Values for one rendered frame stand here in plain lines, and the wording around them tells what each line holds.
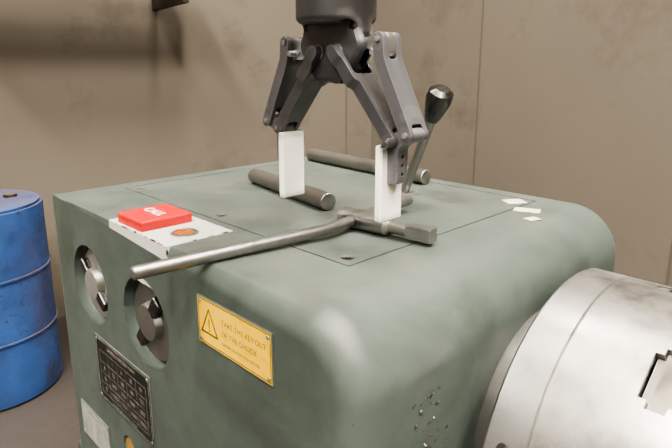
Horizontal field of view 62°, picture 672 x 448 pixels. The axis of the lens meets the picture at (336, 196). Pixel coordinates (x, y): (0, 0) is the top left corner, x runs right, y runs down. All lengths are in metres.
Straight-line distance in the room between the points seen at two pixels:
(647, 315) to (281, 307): 0.29
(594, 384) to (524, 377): 0.05
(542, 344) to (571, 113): 2.70
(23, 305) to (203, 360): 2.21
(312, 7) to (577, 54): 2.69
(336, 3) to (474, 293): 0.28
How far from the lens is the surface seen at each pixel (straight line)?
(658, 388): 0.48
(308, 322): 0.42
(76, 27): 3.45
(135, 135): 3.53
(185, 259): 0.50
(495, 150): 3.46
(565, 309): 0.52
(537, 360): 0.49
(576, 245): 0.68
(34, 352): 2.84
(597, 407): 0.47
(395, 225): 0.56
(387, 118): 0.50
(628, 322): 0.51
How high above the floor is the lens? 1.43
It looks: 13 degrees down
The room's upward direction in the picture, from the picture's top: straight up
